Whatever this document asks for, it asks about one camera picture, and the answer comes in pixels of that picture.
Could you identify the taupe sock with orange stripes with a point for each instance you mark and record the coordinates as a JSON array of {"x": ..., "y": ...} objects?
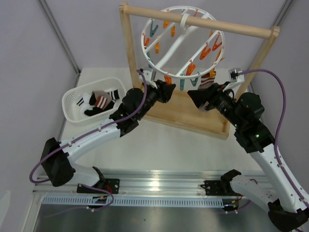
[{"x": 207, "y": 80}]

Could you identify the metal wall rail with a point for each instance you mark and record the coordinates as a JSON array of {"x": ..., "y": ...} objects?
[
  {"x": 51, "y": 20},
  {"x": 275, "y": 27}
]

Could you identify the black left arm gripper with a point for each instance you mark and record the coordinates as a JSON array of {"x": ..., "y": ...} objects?
[{"x": 163, "y": 91}]

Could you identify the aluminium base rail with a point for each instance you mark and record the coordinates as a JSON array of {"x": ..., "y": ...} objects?
[{"x": 155, "y": 183}]

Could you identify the white round clip hanger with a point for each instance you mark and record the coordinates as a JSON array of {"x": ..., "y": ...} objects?
[{"x": 180, "y": 51}]

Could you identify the metal wall rail left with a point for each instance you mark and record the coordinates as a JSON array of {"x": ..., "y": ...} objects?
[{"x": 51, "y": 20}]

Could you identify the white slotted cable duct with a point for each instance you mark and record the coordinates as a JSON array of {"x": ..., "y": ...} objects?
[{"x": 139, "y": 201}]

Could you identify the white perforated plastic basket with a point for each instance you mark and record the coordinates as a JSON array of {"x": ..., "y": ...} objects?
[{"x": 76, "y": 101}]

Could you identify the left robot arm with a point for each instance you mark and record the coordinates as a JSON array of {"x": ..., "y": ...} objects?
[{"x": 58, "y": 158}]

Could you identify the teal clothespin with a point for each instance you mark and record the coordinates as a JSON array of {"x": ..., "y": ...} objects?
[
  {"x": 194, "y": 81},
  {"x": 182, "y": 83}
]

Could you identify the metal wall rail right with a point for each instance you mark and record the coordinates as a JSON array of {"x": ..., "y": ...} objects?
[{"x": 275, "y": 27}]

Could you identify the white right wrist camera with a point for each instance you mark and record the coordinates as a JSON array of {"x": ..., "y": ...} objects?
[{"x": 235, "y": 79}]

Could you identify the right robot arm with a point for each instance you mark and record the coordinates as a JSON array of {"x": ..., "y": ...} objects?
[{"x": 287, "y": 205}]

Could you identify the wooden hanger stand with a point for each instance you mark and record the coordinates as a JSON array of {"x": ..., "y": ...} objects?
[{"x": 180, "y": 111}]

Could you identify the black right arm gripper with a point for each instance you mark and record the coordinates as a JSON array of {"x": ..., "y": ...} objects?
[{"x": 211, "y": 95}]

